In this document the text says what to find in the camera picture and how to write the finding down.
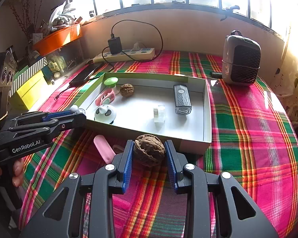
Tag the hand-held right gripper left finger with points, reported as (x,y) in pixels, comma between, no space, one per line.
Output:
(128,168)

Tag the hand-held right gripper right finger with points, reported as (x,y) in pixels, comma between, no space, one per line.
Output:
(171,168)

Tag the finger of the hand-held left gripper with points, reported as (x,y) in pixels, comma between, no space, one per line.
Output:
(64,125)
(57,115)

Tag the brown walnut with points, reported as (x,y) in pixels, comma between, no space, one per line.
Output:
(149,151)
(127,90)

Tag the pink oval case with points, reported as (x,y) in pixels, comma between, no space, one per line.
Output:
(101,100)

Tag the shallow cardboard box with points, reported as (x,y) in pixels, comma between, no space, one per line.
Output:
(139,114)

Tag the black bike light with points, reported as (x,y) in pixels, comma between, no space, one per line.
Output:
(182,99)

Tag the person's left hand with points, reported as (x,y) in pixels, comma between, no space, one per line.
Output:
(18,172)

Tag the yellow box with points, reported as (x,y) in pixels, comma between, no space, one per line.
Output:
(31,91)

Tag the green packet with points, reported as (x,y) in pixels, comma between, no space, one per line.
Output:
(53,69)

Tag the striped box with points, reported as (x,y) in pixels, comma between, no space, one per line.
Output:
(27,75)

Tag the black phone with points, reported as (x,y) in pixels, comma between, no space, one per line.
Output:
(85,74)

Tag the small clear jar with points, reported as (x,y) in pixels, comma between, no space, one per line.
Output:
(159,114)

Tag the clear storage bin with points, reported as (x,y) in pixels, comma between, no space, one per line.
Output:
(69,54)

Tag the green capped white spool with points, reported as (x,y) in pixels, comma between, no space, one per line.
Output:
(110,81)

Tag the orange tray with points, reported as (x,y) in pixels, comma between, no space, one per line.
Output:
(54,41)

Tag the plaid blanket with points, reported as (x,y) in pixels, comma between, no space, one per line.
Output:
(243,129)

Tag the black charger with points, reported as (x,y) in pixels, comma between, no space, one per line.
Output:
(114,45)

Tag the cream power strip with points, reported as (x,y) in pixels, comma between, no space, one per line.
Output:
(129,54)

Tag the white plastic bag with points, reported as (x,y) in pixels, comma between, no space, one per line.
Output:
(60,14)

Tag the black plug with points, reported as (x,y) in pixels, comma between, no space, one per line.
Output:
(216,74)

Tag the dried branches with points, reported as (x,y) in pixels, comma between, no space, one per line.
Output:
(24,14)

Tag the white plug adaptor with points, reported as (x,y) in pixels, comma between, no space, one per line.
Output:
(138,46)

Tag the grey portable heater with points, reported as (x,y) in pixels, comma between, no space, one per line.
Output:
(241,59)

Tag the spotted curtain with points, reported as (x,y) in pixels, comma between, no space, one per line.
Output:
(295,79)

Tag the black window latch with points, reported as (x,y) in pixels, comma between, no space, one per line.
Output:
(229,11)

